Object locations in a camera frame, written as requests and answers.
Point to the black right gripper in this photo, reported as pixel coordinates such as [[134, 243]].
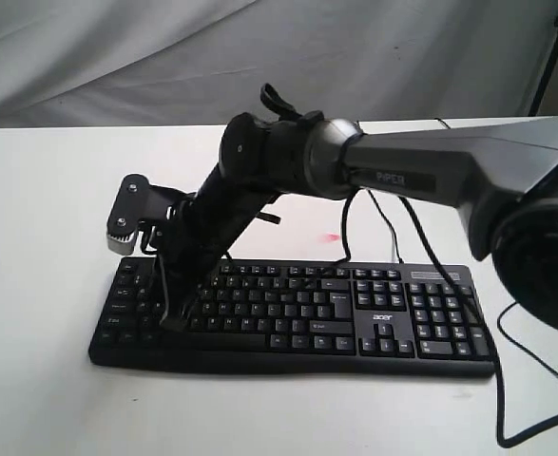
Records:
[[189, 235]]

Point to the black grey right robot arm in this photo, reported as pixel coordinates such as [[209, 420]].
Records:
[[501, 179]]

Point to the black acer keyboard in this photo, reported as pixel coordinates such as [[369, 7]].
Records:
[[302, 317]]

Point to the white backdrop cloth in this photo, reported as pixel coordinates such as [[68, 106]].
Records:
[[109, 63]]

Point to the black tripod stand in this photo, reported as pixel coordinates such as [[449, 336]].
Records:
[[546, 74]]

